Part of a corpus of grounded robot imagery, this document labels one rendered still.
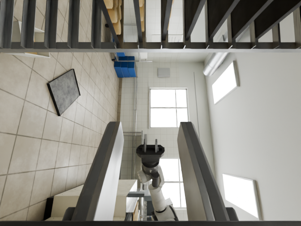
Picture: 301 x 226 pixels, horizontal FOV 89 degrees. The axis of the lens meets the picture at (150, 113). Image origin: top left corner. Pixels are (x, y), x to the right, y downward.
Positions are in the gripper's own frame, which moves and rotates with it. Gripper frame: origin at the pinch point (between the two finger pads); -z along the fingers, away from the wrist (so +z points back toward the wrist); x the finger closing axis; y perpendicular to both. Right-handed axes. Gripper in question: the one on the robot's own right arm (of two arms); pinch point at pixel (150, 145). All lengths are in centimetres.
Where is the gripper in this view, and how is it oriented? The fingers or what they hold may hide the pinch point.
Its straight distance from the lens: 67.5
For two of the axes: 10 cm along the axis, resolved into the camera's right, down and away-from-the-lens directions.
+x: 10.0, 0.0, 0.0
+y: 0.0, 6.5, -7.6
